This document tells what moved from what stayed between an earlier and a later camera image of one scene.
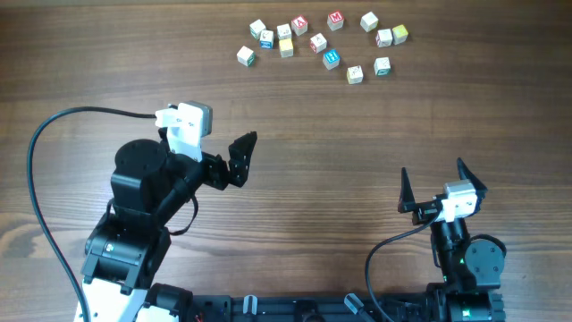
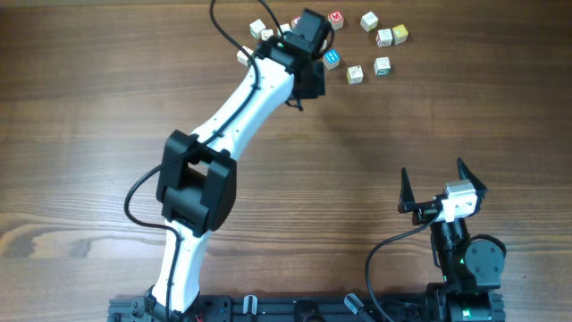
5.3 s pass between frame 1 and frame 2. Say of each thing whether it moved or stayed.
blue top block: stayed
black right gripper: stayed
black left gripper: moved
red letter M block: stayed
